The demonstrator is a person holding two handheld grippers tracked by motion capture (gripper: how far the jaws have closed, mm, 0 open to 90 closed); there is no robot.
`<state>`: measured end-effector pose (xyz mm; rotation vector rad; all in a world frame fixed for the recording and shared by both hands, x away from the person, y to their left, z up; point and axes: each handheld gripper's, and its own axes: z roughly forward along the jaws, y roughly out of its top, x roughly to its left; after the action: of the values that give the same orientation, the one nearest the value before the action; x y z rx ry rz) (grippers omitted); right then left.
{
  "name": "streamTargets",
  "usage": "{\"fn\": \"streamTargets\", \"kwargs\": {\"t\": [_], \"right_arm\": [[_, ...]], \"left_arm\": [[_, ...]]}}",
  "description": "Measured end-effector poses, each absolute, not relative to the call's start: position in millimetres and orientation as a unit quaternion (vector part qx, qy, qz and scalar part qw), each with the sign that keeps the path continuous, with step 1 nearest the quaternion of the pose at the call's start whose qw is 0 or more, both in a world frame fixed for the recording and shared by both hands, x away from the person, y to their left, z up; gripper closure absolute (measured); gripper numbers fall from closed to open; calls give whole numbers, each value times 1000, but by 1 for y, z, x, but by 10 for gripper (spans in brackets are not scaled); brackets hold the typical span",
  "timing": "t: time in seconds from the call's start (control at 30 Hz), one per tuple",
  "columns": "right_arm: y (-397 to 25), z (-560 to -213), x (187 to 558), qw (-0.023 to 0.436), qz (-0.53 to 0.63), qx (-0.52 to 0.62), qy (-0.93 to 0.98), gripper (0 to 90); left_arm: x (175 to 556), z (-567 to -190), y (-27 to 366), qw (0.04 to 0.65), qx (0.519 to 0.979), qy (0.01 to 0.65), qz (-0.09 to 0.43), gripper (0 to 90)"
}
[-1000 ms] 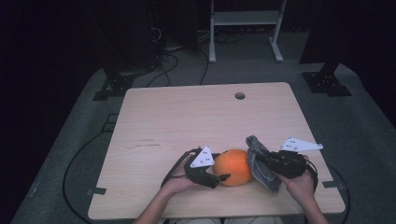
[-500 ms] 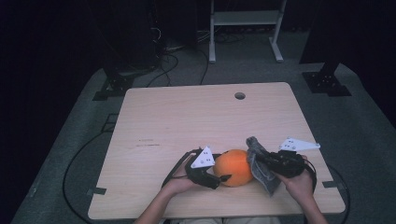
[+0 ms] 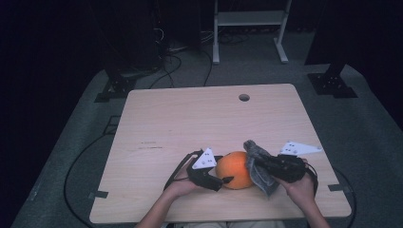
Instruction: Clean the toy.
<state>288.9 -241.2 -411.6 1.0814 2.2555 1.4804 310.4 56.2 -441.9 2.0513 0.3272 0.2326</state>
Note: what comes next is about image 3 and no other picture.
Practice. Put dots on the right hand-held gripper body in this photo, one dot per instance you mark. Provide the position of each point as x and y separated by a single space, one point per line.
297 148

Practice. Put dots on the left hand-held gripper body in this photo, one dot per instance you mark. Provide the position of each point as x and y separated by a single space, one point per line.
205 161

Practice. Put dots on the orange plush toy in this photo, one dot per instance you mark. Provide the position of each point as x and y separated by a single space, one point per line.
236 169

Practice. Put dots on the grey fuzzy cloth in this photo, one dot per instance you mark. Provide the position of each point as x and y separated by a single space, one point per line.
261 179

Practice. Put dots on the person's left hand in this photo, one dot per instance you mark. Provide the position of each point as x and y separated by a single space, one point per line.
180 185

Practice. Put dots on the person's right hand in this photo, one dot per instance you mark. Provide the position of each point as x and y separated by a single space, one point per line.
304 193

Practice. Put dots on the grey tape strip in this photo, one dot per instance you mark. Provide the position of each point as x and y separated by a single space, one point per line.
99 194
339 187

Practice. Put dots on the black stand base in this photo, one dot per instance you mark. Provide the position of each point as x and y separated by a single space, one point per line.
117 87
331 84

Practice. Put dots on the white metal stand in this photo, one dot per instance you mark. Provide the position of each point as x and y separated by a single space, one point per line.
248 18

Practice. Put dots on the dark equipment cabinet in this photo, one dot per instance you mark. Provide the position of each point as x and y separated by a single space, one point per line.
136 31

